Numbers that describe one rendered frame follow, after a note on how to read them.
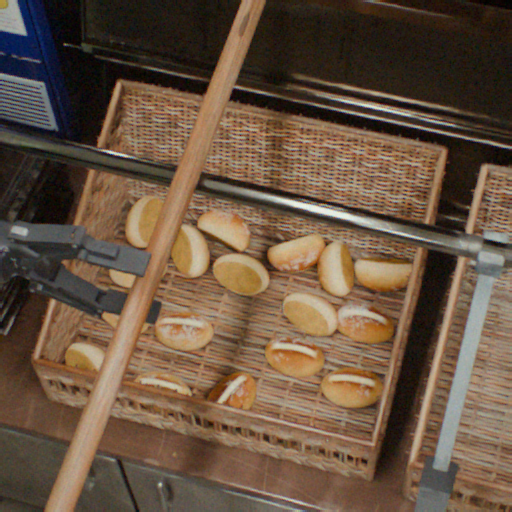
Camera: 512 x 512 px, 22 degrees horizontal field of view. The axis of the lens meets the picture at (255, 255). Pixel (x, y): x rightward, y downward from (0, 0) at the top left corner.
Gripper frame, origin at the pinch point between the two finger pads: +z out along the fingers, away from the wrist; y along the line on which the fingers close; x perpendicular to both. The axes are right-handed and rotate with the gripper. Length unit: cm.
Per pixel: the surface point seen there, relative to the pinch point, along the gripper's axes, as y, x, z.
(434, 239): 2.4, -17.2, 31.9
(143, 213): 55, -39, -20
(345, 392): 56, -17, 22
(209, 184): 2.4, -17.3, 2.9
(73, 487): -0.5, 25.7, 1.3
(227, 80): -0.9, -31.1, 1.1
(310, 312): 55, -29, 13
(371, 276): 56, -38, 21
